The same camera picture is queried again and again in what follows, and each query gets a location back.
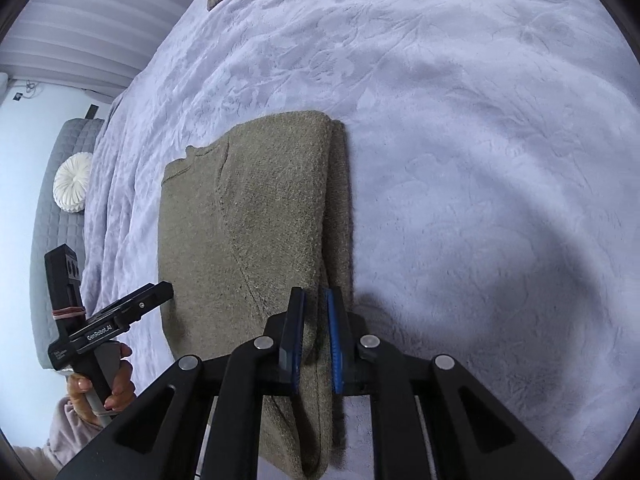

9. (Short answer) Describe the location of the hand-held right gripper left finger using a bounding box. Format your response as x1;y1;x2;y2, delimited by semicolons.
55;287;306;480

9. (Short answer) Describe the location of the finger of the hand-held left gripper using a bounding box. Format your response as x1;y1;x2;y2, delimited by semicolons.
106;282;175;331

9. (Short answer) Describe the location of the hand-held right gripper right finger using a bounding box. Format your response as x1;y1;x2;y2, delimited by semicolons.
325;287;576;480

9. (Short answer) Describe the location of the olive knit sweater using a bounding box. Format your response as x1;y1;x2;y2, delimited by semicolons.
157;109;355;478

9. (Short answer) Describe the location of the person's left forearm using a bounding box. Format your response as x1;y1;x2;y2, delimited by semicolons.
10;395;107;472

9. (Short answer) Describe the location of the person's left hand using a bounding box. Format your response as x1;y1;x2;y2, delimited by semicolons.
66;342;137;418

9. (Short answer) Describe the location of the grey quilted headboard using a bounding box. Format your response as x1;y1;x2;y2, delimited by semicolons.
29;117;107;372

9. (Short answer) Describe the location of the white round pillow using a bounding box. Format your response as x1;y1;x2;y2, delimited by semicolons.
52;152;94;211

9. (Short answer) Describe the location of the white curtain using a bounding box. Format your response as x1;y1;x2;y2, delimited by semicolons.
0;0;211;98

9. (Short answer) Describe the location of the white embossed blanket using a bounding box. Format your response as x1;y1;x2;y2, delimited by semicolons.
75;0;640;480

